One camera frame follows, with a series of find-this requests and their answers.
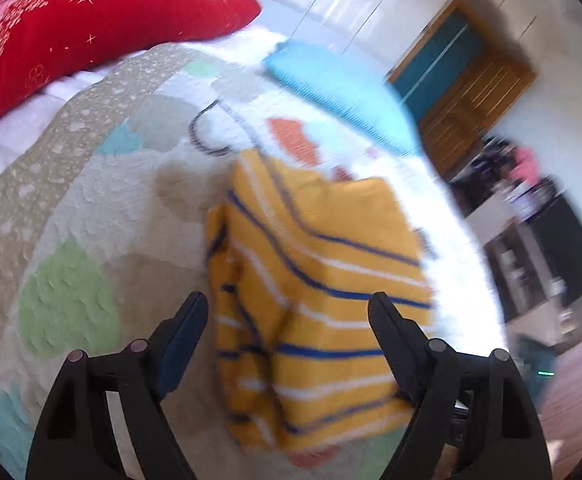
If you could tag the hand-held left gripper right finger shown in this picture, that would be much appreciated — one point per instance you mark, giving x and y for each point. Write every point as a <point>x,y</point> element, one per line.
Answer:
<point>396,345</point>

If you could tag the cluttered shelf unit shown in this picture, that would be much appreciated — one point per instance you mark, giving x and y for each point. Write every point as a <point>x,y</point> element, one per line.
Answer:
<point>546,240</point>

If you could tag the pink cloth item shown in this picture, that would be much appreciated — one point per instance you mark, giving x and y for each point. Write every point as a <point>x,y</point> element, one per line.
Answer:
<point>527,165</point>

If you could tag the yellow striped knit sweater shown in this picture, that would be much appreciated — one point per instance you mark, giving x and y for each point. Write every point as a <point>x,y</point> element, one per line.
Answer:
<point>321,280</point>

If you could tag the red patterned pillow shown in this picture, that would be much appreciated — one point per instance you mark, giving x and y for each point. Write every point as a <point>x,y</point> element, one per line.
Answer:
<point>71,35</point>

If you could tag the printed fleece blanket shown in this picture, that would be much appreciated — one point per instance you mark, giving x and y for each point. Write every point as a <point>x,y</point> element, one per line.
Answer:
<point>96,210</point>

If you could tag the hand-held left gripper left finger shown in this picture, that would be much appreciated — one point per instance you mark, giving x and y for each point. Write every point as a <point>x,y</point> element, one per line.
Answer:
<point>178,350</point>

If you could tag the light blue pillow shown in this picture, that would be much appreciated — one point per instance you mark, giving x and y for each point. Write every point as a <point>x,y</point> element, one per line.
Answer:
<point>341,95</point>

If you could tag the black device with green light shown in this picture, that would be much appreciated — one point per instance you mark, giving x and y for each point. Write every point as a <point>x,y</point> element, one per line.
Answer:
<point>538,370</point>

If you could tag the wooden door with teal panel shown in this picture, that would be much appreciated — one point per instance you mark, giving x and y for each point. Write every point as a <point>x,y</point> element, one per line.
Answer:
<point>471,90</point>

